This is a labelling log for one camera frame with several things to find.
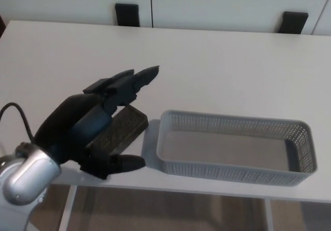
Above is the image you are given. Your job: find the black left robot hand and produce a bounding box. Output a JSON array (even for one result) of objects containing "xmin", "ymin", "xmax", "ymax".
[{"xmin": 33, "ymin": 65, "xmax": 160, "ymax": 181}]

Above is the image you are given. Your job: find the black cabinet handle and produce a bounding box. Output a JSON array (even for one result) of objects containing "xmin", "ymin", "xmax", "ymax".
[
  {"xmin": 114, "ymin": 3, "xmax": 142, "ymax": 27},
  {"xmin": 279, "ymin": 11, "xmax": 309, "ymax": 35}
]

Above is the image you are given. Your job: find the dark felt whiteboard eraser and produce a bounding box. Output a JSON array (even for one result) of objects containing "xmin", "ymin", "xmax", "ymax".
[{"xmin": 86, "ymin": 105, "xmax": 149, "ymax": 156}]

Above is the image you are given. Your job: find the white cabinet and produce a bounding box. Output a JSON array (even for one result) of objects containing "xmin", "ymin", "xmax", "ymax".
[{"xmin": 0, "ymin": 0, "xmax": 331, "ymax": 37}]

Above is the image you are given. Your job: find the grey perforated plastic basket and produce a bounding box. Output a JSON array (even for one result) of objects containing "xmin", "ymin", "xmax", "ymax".
[{"xmin": 156, "ymin": 109, "xmax": 318, "ymax": 188}]

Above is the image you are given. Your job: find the white metal desk leg frame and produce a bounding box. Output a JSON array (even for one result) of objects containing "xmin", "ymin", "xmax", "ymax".
[
  {"xmin": 59, "ymin": 185, "xmax": 79, "ymax": 231},
  {"xmin": 263, "ymin": 198, "xmax": 275, "ymax": 231}
]

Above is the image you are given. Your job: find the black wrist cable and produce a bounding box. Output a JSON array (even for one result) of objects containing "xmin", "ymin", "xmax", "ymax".
[{"xmin": 0, "ymin": 102, "xmax": 36, "ymax": 142}]

